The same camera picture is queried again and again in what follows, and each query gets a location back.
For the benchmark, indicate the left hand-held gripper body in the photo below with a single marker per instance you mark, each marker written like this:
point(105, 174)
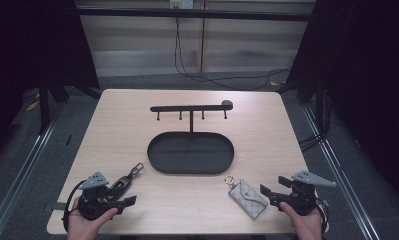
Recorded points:
point(93, 201)

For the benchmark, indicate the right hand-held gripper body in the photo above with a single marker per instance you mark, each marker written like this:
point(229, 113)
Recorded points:
point(302, 198)

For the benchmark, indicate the grey key pouch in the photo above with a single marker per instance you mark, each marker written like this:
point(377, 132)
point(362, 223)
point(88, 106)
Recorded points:
point(248, 198)

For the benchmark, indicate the black key rack with tray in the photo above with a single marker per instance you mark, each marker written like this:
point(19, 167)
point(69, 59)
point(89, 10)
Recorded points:
point(190, 153)

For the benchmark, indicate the person's left hand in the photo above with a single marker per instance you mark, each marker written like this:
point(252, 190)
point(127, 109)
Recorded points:
point(82, 228)

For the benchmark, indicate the person's right hand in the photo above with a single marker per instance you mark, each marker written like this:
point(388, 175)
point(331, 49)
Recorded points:
point(308, 226)

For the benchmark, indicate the grey tape strip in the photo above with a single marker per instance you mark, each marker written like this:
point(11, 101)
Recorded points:
point(58, 205)

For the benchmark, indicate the black metal stand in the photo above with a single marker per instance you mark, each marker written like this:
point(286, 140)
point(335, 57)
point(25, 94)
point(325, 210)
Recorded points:
point(43, 106)

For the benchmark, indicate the yellow floor tape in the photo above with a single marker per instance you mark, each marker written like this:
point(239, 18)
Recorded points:
point(32, 105)

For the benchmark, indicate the dark curtain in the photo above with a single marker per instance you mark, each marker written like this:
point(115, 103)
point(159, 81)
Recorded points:
point(370, 83)
point(27, 50)

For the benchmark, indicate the metal floor rail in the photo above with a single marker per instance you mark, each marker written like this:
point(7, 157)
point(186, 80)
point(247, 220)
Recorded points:
point(23, 170)
point(340, 166)

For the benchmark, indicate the black horizontal frame bar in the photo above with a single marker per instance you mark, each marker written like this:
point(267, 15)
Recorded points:
point(187, 14)

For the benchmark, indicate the white wall outlet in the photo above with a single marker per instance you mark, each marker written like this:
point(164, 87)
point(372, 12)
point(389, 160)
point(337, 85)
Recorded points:
point(182, 3)

